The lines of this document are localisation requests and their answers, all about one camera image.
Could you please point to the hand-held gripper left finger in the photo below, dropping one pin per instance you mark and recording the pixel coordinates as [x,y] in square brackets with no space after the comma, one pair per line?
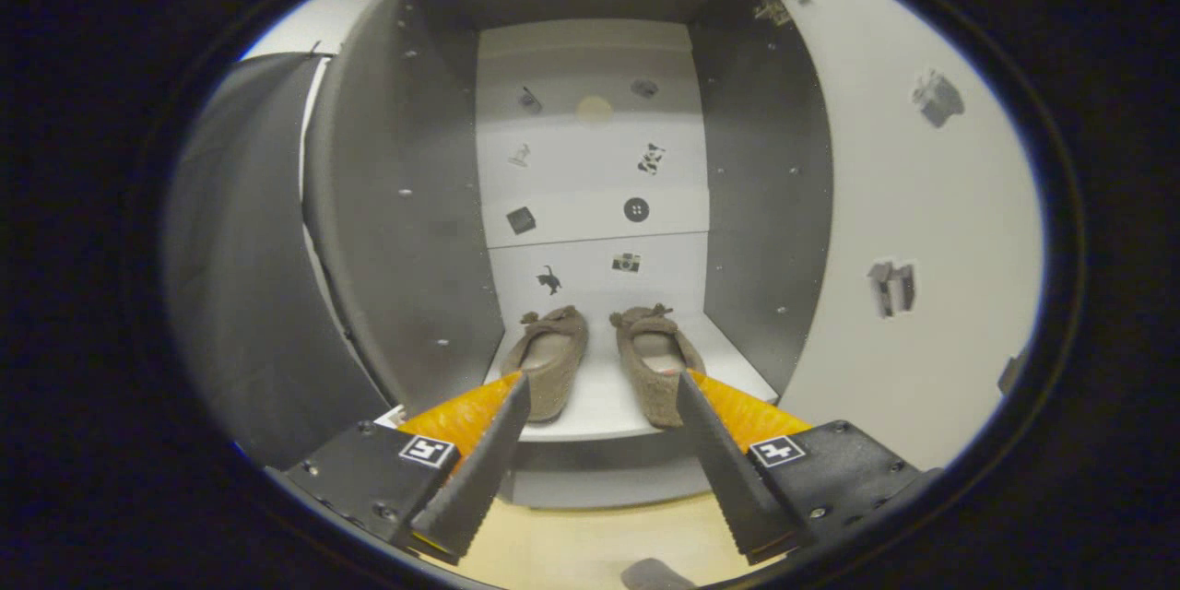
[489,479]

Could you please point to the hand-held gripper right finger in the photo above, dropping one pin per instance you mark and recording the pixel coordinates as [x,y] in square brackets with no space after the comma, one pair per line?
[728,479]

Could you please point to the brown fuzzy slipper shoe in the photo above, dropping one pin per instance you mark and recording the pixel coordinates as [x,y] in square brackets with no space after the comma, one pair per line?
[645,396]
[553,387]

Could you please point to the dark grey shoe cabinet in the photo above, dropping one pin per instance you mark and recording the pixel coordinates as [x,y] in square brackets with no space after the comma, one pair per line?
[406,203]

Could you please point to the black backdrop cloth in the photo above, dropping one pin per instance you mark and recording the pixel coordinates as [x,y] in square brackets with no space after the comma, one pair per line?
[240,295]

